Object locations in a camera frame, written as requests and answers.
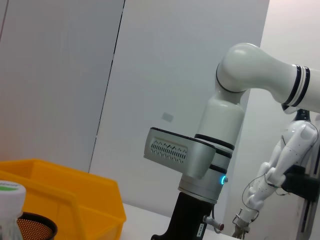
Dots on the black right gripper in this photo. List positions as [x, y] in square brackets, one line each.
[187, 217]

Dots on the clear green-label water bottle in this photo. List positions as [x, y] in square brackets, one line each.
[10, 195]

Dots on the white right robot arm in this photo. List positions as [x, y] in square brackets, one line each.
[222, 120]

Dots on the black mesh pen holder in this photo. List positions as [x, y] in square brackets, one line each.
[37, 227]

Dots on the yellow plastic bin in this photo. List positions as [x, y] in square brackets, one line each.
[75, 187]

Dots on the white humanoid robot figure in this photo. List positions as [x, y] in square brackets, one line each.
[295, 140]

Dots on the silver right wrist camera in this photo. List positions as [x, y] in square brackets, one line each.
[172, 150]

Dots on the black humanoid mount bracket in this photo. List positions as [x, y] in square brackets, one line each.
[300, 182]

